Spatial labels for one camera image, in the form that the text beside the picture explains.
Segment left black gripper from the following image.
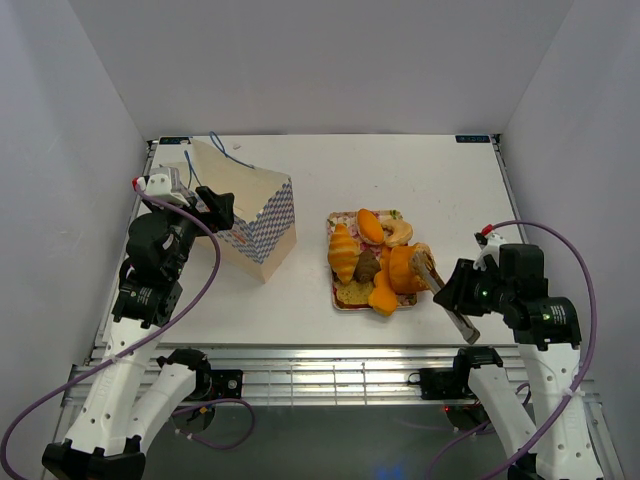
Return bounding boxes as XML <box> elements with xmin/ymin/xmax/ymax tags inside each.
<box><xmin>144</xmin><ymin>186</ymin><xmax>234</xmax><ymax>277</ymax></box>

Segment orange oval bun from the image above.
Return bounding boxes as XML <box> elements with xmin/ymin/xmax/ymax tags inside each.
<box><xmin>356</xmin><ymin>209</ymin><xmax>384</xmax><ymax>234</ymax></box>

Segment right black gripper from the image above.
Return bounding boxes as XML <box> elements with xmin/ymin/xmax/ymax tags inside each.
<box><xmin>432</xmin><ymin>257</ymin><xmax>512</xmax><ymax>316</ymax></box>

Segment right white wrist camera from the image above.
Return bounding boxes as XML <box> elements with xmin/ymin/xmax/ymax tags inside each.
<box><xmin>474</xmin><ymin>225</ymin><xmax>507</xmax><ymax>271</ymax></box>

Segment large orange loaf bread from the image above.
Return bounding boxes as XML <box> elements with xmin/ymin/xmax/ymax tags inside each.
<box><xmin>389</xmin><ymin>242</ymin><xmax>435</xmax><ymax>295</ymax></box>

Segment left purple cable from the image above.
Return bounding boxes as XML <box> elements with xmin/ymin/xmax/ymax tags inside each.
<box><xmin>0</xmin><ymin>192</ymin><xmax>257</xmax><ymax>474</ymax></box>

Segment metal serving tongs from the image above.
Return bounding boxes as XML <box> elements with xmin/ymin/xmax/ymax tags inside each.
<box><xmin>409</xmin><ymin>249</ymin><xmax>480</xmax><ymax>345</ymax></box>

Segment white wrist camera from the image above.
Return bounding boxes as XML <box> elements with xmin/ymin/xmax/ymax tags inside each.
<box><xmin>132</xmin><ymin>166</ymin><xmax>191</xmax><ymax>206</ymax></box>
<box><xmin>474</xmin><ymin>225</ymin><xmax>507</xmax><ymax>271</ymax></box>

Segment pale curved crescent bread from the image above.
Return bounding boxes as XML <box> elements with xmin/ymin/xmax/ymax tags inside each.
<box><xmin>381</xmin><ymin>219</ymin><xmax>413</xmax><ymax>248</ymax></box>

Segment toast bread slice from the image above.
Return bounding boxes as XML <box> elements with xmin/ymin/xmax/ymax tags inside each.
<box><xmin>334</xmin><ymin>281</ymin><xmax>374</xmax><ymax>309</ymax></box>

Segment aluminium frame rail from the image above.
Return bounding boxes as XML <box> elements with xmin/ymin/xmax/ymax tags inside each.
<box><xmin>59</xmin><ymin>344</ymin><xmax>601</xmax><ymax>409</ymax></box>

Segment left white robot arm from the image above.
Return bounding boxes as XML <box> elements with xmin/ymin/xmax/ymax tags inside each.
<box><xmin>42</xmin><ymin>177</ymin><xmax>234</xmax><ymax>479</ymax></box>

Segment floral serving tray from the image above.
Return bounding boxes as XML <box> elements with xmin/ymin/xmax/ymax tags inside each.
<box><xmin>326</xmin><ymin>209</ymin><xmax>425</xmax><ymax>316</ymax></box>

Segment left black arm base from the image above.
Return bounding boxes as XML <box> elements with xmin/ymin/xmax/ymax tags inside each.
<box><xmin>171</xmin><ymin>370</ymin><xmax>243</xmax><ymax>434</ymax></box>

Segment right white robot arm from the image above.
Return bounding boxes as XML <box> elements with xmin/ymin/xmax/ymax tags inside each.
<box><xmin>424</xmin><ymin>242</ymin><xmax>603</xmax><ymax>479</ymax></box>

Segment blue checkered paper bag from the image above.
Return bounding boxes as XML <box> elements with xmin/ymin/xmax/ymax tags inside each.
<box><xmin>190</xmin><ymin>137</ymin><xmax>297</xmax><ymax>283</ymax></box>

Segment brown chocolate croissant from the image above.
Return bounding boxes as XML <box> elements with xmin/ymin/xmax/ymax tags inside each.
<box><xmin>353</xmin><ymin>250</ymin><xmax>381</xmax><ymax>283</ymax></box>

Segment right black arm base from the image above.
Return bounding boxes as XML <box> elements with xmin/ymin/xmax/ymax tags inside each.
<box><xmin>407</xmin><ymin>367</ymin><xmax>489</xmax><ymax>430</ymax></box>

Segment long orange wavy bread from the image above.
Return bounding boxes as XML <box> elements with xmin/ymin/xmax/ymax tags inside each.
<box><xmin>368</xmin><ymin>246</ymin><xmax>398</xmax><ymax>317</ymax></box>

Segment striped golden croissant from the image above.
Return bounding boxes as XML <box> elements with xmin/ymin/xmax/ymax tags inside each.
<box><xmin>328</xmin><ymin>224</ymin><xmax>361</xmax><ymax>284</ymax></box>

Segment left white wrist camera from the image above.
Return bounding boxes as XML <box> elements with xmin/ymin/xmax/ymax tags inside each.
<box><xmin>132</xmin><ymin>166</ymin><xmax>191</xmax><ymax>206</ymax></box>

